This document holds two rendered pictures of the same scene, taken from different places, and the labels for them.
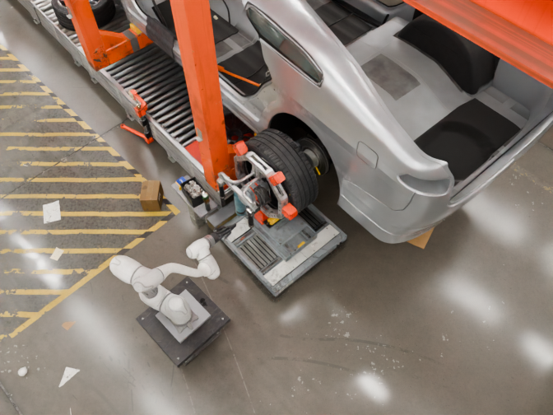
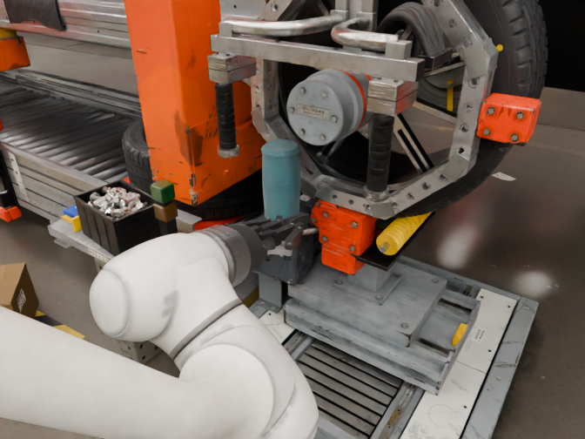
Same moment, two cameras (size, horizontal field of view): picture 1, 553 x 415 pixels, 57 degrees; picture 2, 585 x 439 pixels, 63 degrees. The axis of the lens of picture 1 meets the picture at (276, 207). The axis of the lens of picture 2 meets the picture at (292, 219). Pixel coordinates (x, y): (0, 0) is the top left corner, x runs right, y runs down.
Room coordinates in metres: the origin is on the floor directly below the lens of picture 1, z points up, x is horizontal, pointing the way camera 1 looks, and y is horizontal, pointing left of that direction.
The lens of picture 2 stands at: (1.31, 0.52, 1.14)
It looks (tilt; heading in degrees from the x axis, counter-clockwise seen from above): 30 degrees down; 345
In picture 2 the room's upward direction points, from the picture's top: straight up
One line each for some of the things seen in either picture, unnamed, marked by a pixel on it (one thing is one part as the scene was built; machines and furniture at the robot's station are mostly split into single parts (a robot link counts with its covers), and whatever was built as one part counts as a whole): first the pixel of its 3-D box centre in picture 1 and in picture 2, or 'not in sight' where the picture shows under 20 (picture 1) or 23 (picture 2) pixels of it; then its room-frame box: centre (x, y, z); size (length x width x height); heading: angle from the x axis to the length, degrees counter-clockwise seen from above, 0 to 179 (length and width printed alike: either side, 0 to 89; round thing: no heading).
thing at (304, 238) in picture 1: (282, 228); (381, 311); (2.34, -0.05, 0.13); 0.50 x 0.36 x 0.10; 41
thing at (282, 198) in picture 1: (260, 185); (355, 92); (2.27, 0.12, 0.85); 0.54 x 0.07 x 0.54; 41
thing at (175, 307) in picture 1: (177, 308); not in sight; (1.46, 0.71, 0.49); 0.18 x 0.16 x 0.22; 59
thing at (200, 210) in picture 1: (194, 196); (122, 239); (2.48, 0.68, 0.44); 0.43 x 0.17 x 0.03; 41
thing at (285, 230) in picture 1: (277, 212); (370, 256); (2.38, -0.01, 0.32); 0.40 x 0.30 x 0.28; 41
